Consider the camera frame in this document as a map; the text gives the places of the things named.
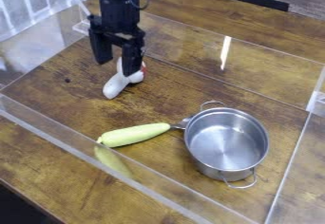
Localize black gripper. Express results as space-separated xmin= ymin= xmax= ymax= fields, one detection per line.
xmin=87 ymin=0 xmax=146 ymax=77

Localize white mushroom with brown cap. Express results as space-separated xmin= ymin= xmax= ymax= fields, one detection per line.
xmin=103 ymin=59 xmax=146 ymax=100

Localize silver metal pot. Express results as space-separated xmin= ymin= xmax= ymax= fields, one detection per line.
xmin=185 ymin=101 xmax=269 ymax=189

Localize clear acrylic front barrier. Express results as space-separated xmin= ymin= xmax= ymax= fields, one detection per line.
xmin=0 ymin=93 xmax=257 ymax=224

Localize clear acrylic barrier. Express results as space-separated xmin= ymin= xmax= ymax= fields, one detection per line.
xmin=263 ymin=66 xmax=325 ymax=224
xmin=0 ymin=93 xmax=257 ymax=224

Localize clear acrylic right barrier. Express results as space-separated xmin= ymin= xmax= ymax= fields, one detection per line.
xmin=263 ymin=66 xmax=325 ymax=224

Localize clear acrylic triangular bracket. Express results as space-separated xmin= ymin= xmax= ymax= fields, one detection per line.
xmin=72 ymin=2 xmax=90 ymax=36

